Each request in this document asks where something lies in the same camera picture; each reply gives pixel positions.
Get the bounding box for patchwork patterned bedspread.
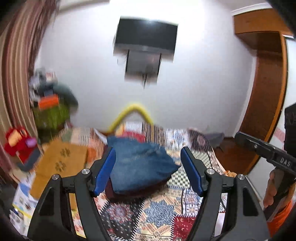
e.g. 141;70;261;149
67;121;232;241

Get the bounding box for small black wall monitor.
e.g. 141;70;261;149
125;50;162;83

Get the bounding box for person's right hand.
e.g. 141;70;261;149
263;170;295;209

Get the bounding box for green patterned storage box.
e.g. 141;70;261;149
33;104;70;130

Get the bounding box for large black wall television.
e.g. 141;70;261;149
114;18;178;60

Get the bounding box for orange box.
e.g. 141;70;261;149
38;94;59;109

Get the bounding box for wooden lap desk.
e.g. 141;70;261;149
30;140;87;199

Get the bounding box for blue denim jacket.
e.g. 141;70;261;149
107;136;180;194

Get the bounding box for maroon folded garment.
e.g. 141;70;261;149
104;179;169;201

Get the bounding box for red plush toy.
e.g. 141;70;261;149
4;127;38;164

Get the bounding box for yellow curved tube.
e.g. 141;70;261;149
108;103;154;133

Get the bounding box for dark grey bag on floor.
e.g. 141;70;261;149
204;133;225;149

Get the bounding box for orange sleeve forearm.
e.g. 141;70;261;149
267;201;293;237

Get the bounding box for striped red curtain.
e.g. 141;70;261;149
1;1;60;173

